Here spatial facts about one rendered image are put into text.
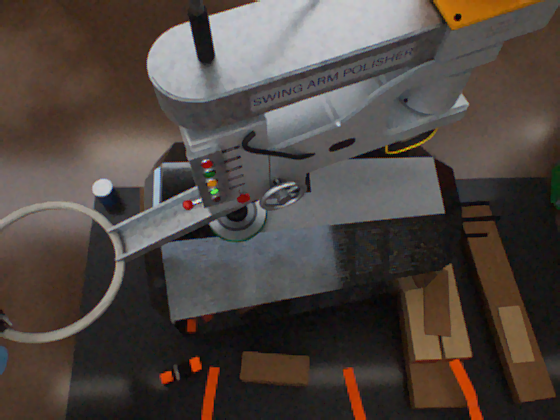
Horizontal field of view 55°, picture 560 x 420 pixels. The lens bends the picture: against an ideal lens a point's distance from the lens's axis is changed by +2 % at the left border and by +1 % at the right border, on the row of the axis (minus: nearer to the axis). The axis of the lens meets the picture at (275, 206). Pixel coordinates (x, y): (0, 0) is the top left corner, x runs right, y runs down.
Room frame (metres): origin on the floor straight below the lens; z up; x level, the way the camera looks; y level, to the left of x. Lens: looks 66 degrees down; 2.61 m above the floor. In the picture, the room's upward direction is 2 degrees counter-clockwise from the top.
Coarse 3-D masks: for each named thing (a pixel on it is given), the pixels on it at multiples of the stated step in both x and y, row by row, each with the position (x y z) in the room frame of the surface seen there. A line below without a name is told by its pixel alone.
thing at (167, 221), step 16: (192, 192) 0.79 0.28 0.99; (160, 208) 0.75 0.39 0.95; (176, 208) 0.76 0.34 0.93; (192, 208) 0.75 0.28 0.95; (128, 224) 0.71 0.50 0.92; (144, 224) 0.71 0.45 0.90; (160, 224) 0.71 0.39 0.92; (176, 224) 0.70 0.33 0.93; (192, 224) 0.67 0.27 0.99; (128, 240) 0.66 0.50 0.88; (144, 240) 0.66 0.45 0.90; (160, 240) 0.63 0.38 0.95; (128, 256) 0.59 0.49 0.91
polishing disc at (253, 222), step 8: (248, 208) 0.79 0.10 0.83; (256, 208) 0.79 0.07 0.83; (224, 216) 0.76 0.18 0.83; (248, 216) 0.76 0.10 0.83; (256, 216) 0.76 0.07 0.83; (264, 216) 0.76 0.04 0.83; (216, 224) 0.73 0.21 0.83; (224, 224) 0.73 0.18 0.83; (232, 224) 0.73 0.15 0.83; (240, 224) 0.73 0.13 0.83; (248, 224) 0.73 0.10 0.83; (256, 224) 0.73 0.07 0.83; (216, 232) 0.70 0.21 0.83; (224, 232) 0.70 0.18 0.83; (232, 232) 0.70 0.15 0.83; (240, 232) 0.70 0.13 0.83; (248, 232) 0.70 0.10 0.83; (256, 232) 0.70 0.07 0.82
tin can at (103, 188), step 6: (102, 180) 1.28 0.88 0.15; (108, 180) 1.28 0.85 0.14; (96, 186) 1.25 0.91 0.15; (102, 186) 1.25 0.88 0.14; (108, 186) 1.25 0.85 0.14; (96, 192) 1.21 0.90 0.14; (102, 192) 1.21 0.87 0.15; (108, 192) 1.21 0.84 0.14; (114, 192) 1.24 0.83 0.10; (102, 198) 1.19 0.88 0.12; (108, 198) 1.20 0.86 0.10; (114, 198) 1.22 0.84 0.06; (108, 204) 1.19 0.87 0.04; (114, 204) 1.20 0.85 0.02
